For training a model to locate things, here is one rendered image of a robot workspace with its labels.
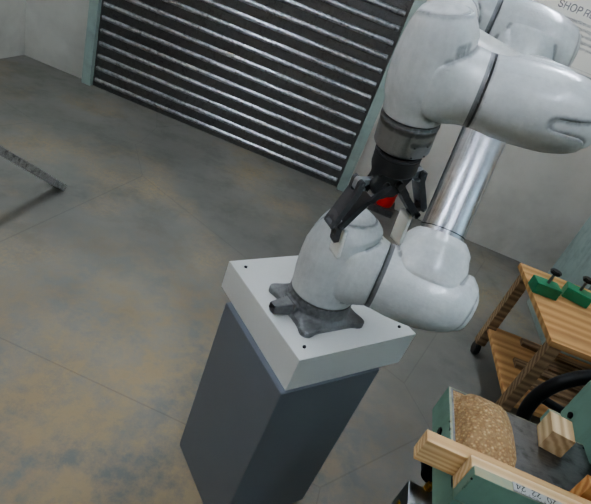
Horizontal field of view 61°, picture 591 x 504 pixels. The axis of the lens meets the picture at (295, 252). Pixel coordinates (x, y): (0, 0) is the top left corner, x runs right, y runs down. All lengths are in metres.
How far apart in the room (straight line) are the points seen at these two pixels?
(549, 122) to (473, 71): 0.12
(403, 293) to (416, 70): 0.51
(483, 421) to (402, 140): 0.42
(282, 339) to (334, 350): 0.12
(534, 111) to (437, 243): 0.44
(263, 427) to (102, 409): 0.70
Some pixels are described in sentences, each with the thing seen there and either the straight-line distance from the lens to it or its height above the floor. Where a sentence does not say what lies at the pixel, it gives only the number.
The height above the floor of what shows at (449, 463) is 0.92.
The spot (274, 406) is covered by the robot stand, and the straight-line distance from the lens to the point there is 1.16.
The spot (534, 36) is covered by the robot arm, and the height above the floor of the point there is 1.39.
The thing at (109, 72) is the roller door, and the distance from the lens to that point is 4.14.
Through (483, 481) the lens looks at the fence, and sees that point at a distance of 0.70.
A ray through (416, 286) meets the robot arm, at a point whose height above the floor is 0.90.
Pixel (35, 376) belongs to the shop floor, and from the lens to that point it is 1.85.
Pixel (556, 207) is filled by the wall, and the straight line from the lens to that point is 3.87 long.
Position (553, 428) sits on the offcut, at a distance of 0.88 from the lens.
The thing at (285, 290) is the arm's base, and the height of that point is 0.71.
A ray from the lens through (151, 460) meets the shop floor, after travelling 1.68.
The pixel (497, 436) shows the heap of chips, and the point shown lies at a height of 0.93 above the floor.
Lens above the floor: 1.41
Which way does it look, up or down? 31 degrees down
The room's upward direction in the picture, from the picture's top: 22 degrees clockwise
